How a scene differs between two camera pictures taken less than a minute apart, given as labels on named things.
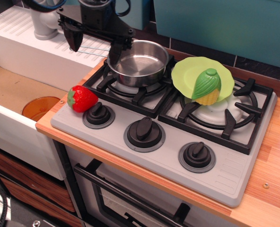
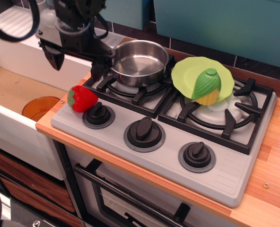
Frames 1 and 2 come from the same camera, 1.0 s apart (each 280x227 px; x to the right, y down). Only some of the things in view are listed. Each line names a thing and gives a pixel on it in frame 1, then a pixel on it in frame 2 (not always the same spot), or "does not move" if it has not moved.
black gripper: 98,18 → 73,33
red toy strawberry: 80,99 does not move
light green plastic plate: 186,73 does not move
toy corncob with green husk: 206,87 does not move
